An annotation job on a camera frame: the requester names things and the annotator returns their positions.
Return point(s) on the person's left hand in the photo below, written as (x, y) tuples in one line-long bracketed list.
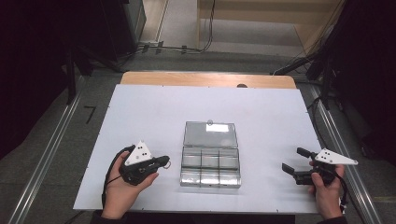
[(121, 196)]

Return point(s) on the black metal stand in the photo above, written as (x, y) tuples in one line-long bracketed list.
[(325, 87), (71, 81)]

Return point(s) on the wooden steps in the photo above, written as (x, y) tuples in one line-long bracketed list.
[(249, 18)]

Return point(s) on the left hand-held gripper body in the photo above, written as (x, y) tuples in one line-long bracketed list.
[(138, 154)]

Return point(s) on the metal floor rail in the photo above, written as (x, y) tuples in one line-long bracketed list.
[(364, 199), (46, 158)]

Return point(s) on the dark equipment cabinet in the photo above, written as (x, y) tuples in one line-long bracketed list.
[(137, 18)]

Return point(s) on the person's right hand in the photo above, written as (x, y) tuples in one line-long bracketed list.
[(330, 199)]

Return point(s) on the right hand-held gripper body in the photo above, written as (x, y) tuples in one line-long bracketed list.
[(330, 157)]

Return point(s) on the transparent grey compartment box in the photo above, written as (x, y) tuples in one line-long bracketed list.
[(210, 161)]

